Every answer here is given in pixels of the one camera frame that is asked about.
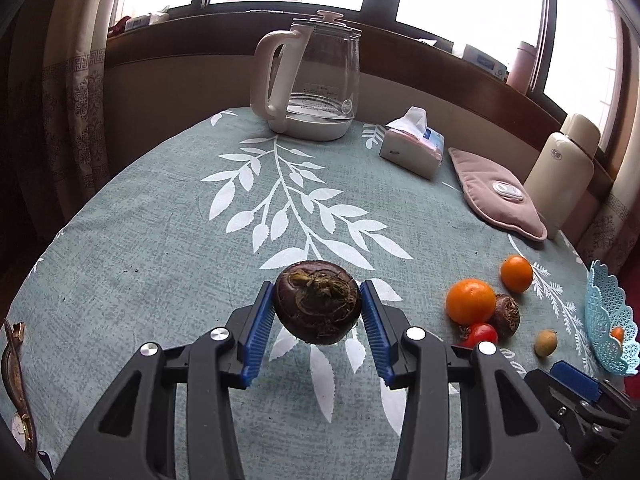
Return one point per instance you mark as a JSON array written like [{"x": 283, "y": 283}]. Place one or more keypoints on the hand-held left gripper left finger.
[{"x": 257, "y": 330}]

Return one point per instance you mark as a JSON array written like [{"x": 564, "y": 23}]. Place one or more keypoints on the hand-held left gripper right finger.
[{"x": 377, "y": 330}]

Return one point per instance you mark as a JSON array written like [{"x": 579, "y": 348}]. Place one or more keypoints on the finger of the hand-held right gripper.
[
  {"x": 565, "y": 405},
  {"x": 575, "y": 379}
]

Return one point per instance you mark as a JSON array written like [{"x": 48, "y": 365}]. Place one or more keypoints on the large brown longan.
[{"x": 545, "y": 343}]

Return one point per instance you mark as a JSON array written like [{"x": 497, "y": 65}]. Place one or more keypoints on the dark brown water chestnut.
[
  {"x": 315, "y": 310},
  {"x": 507, "y": 315}
]

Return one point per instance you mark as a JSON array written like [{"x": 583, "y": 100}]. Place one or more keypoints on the tangerine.
[
  {"x": 470, "y": 301},
  {"x": 618, "y": 335},
  {"x": 516, "y": 273}
]

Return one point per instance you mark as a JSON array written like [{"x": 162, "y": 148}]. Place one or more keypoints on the light blue plastic basket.
[{"x": 602, "y": 320}]

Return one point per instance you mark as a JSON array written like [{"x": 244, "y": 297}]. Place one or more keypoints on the red cherry tomato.
[{"x": 481, "y": 334}]

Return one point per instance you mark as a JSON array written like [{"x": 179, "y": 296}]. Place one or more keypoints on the teal leaf-print tablecloth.
[{"x": 175, "y": 235}]

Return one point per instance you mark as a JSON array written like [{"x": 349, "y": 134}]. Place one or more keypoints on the beige patterned curtain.
[
  {"x": 75, "y": 110},
  {"x": 607, "y": 225}
]

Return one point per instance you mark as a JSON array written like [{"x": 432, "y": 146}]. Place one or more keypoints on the pink heating pad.
[{"x": 480, "y": 195}]

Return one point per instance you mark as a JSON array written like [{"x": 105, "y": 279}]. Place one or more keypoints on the white tissue pack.
[{"x": 410, "y": 152}]

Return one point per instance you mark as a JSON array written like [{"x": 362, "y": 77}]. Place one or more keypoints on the cream thermos jug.
[{"x": 565, "y": 180}]

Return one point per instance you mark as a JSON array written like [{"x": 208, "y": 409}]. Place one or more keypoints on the white and blue box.
[{"x": 485, "y": 62}]

